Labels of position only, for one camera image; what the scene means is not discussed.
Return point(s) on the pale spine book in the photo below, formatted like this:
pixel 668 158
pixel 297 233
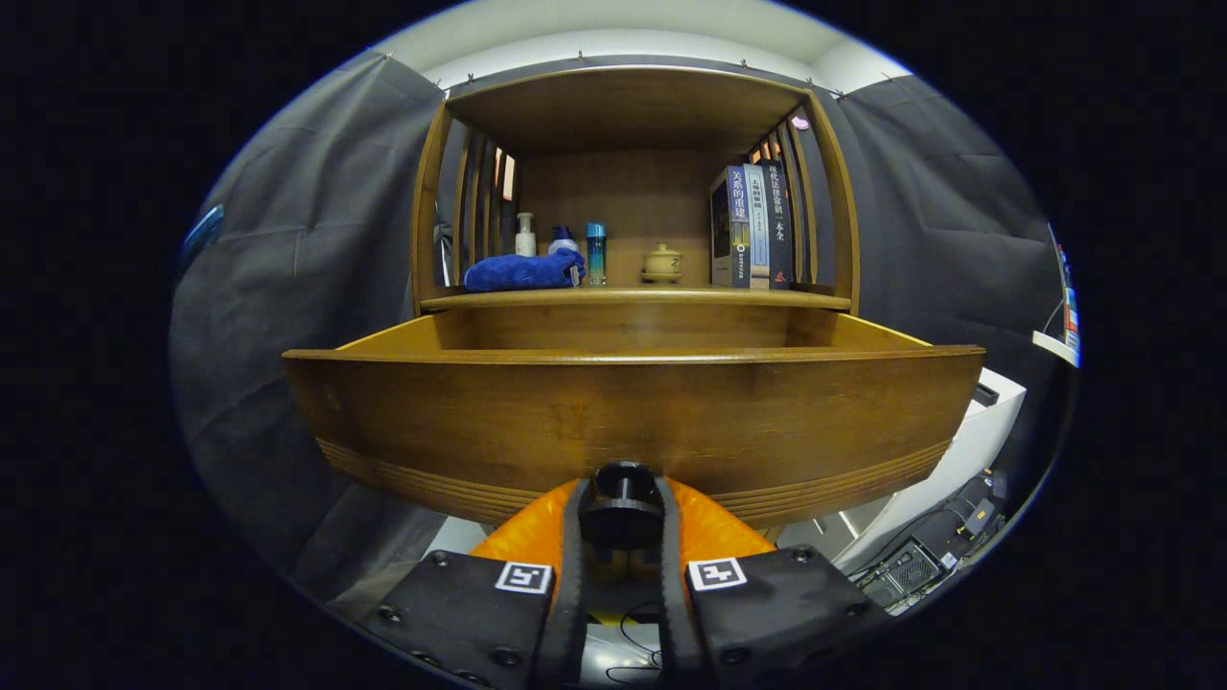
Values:
pixel 758 230

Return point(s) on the black computer case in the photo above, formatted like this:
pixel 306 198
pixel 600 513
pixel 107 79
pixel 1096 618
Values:
pixel 911 570

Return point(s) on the wooden drawer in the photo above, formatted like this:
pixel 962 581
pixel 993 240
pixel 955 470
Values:
pixel 623 412

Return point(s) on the blue spine book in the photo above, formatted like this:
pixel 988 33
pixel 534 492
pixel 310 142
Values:
pixel 736 230

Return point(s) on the blue folded towel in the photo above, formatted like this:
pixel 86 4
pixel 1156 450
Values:
pixel 518 273

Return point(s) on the wooden cabinet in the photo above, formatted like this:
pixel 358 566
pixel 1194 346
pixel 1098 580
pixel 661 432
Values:
pixel 623 105

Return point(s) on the white bottle with blue cap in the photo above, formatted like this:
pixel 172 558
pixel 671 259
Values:
pixel 564 244

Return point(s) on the wooden countertop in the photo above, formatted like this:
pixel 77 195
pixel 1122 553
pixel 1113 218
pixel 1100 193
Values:
pixel 633 298

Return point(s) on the teal glass bottle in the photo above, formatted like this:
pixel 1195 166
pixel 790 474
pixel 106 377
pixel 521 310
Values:
pixel 596 259

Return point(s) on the black spine book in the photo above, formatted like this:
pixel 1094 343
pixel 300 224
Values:
pixel 779 230

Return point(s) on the white wall shelf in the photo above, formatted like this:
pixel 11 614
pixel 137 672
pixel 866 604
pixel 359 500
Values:
pixel 1054 347

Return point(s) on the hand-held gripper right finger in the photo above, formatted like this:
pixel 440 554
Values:
pixel 671 594

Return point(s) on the black backdrop cloth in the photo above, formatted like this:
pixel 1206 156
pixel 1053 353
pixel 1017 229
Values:
pixel 288 287

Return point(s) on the white pump bottle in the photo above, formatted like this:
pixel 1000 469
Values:
pixel 525 240

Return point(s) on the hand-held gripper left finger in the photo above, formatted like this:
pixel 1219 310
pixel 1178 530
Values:
pixel 572 594

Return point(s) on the beige lidded tea cup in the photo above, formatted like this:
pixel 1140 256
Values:
pixel 662 263

